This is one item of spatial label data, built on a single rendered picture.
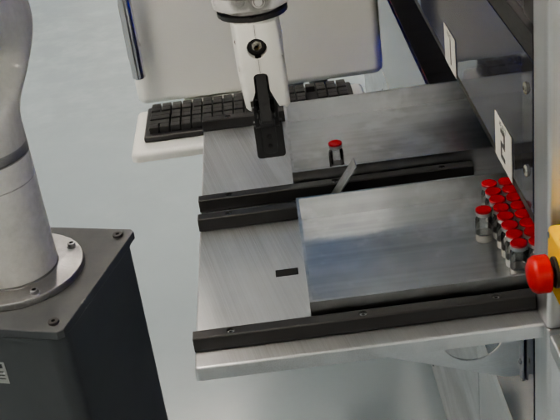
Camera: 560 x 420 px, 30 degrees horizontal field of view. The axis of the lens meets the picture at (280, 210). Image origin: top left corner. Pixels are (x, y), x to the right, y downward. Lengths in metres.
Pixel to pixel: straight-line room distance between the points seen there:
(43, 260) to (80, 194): 2.21
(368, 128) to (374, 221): 0.30
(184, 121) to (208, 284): 0.66
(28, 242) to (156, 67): 0.76
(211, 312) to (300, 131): 0.51
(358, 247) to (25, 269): 0.45
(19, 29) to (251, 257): 0.42
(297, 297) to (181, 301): 1.67
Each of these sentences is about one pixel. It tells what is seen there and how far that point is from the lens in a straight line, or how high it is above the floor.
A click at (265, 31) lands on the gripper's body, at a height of 1.24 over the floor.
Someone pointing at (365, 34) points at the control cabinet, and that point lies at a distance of 2.10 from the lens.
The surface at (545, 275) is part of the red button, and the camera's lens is 1.08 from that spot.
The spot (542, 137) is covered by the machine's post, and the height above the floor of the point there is 1.11.
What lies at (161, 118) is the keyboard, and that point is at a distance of 1.99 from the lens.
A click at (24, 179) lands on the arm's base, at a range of 1.41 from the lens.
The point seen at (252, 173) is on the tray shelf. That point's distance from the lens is 1.61.
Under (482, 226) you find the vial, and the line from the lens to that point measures 1.36.
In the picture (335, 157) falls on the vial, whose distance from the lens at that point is 1.56.
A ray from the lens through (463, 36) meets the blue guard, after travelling 1.49.
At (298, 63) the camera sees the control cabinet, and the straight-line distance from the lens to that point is 2.10.
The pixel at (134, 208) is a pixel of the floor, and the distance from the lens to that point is 3.49.
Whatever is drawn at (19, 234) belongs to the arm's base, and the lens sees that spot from 1.42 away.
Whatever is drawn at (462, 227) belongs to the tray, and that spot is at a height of 0.88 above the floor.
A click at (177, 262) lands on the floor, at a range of 3.14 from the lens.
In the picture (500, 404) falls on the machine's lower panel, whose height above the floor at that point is 0.57.
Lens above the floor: 1.60
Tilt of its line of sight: 29 degrees down
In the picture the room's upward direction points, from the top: 8 degrees counter-clockwise
